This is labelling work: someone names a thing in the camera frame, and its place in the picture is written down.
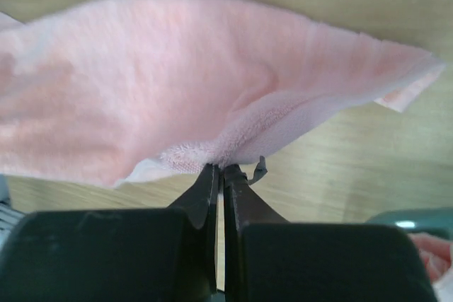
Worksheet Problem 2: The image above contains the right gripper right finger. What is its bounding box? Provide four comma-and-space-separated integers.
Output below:
224, 165, 436, 302

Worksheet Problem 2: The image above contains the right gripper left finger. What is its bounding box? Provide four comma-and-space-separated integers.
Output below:
1, 165, 218, 301

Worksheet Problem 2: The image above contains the plain pink towel pile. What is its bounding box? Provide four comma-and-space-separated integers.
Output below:
1, 0, 445, 187

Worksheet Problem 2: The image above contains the pink rabbit pattern towel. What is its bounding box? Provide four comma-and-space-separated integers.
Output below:
409, 233, 453, 302

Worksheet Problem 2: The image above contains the clear teal plastic bin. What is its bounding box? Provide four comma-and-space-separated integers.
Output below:
367, 207, 452, 240

